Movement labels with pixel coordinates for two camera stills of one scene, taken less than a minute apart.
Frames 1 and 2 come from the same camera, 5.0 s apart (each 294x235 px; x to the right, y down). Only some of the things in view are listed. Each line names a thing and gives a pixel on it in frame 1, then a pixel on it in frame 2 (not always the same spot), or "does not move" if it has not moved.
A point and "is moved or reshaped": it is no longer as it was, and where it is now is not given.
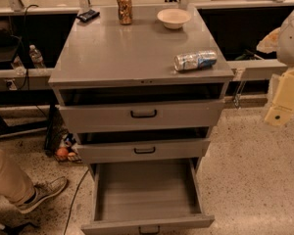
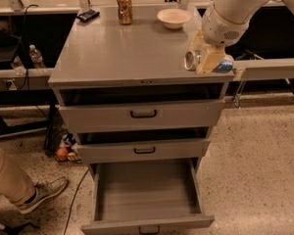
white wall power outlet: x=11 y=85 does not move
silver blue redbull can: x=200 y=60 is moved or reshaped
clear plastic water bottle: x=37 y=57 does not move
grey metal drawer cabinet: x=118 y=88 does not move
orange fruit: x=62 y=152 does not move
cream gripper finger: x=288 y=99 -> x=210 y=58
